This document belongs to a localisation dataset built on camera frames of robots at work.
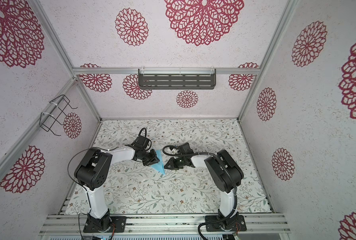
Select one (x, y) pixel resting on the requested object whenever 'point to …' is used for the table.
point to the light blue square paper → (159, 166)
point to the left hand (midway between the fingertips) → (159, 162)
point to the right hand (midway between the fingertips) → (165, 166)
